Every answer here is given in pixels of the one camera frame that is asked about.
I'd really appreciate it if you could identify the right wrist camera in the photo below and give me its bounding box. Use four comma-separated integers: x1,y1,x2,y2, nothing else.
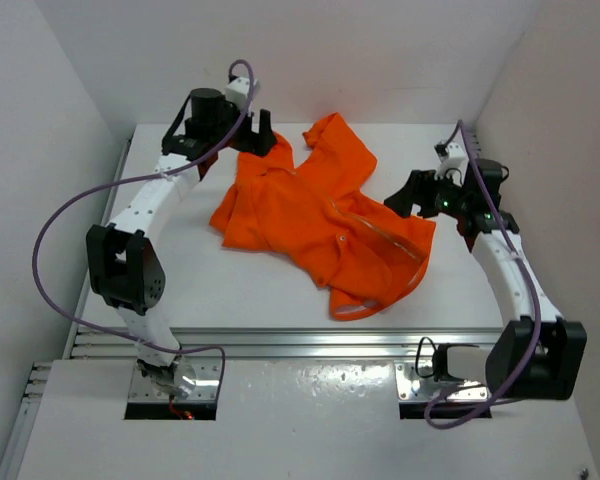
434,142,468,178

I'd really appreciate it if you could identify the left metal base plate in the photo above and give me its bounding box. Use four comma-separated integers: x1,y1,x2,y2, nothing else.
128,357,221,404

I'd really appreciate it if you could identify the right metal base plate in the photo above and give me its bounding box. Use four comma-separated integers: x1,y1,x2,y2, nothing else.
394,361,490,404

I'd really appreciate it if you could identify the metal base plate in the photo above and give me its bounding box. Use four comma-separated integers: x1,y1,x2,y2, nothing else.
128,357,221,404
394,361,490,404

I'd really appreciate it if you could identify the aluminium rail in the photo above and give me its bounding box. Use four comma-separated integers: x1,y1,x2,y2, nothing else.
69,326,501,360

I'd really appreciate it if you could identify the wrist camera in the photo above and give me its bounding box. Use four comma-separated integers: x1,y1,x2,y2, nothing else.
224,76,260,110
434,142,468,178

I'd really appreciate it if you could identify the white front cover panel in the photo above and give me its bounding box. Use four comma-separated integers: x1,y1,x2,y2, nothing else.
19,359,598,479

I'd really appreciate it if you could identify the orange jacket with pink lining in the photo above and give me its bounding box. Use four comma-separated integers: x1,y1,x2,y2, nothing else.
210,113,436,321

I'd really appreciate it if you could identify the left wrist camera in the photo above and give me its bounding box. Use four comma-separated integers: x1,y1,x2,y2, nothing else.
224,76,260,110

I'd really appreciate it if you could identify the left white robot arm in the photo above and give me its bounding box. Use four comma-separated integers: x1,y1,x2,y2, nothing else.
86,77,277,391

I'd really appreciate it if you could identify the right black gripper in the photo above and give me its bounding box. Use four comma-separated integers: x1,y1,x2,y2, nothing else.
385,167,471,219

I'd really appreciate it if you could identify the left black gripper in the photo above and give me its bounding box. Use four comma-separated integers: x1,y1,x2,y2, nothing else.
208,95,275,157

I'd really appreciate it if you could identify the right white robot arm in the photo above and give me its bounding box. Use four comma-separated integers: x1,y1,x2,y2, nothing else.
384,159,587,401

